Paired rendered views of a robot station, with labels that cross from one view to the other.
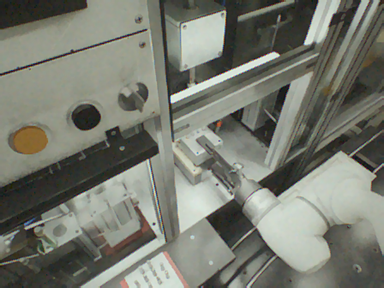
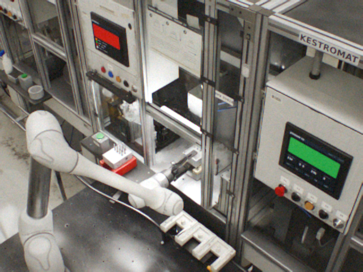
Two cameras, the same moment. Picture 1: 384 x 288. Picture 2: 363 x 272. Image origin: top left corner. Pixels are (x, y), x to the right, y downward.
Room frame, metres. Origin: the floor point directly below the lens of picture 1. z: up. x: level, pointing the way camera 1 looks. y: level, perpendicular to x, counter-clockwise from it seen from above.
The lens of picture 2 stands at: (0.18, -1.69, 2.67)
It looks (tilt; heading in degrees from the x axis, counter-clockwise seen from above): 41 degrees down; 80
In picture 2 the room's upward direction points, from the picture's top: 1 degrees counter-clockwise
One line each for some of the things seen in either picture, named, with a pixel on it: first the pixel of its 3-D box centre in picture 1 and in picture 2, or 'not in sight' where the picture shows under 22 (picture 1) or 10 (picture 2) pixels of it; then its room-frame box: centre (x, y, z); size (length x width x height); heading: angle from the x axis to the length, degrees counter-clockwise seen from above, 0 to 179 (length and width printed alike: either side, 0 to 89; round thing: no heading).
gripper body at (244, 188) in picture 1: (241, 186); (170, 174); (0.38, -0.13, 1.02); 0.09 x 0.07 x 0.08; 36
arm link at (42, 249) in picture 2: not in sight; (43, 256); (-0.28, -0.40, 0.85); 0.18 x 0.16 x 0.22; 106
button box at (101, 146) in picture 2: not in sight; (102, 143); (0.05, 0.21, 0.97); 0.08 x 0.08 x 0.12; 35
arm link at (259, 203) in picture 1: (261, 206); (159, 182); (0.32, -0.17, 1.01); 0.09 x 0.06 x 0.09; 126
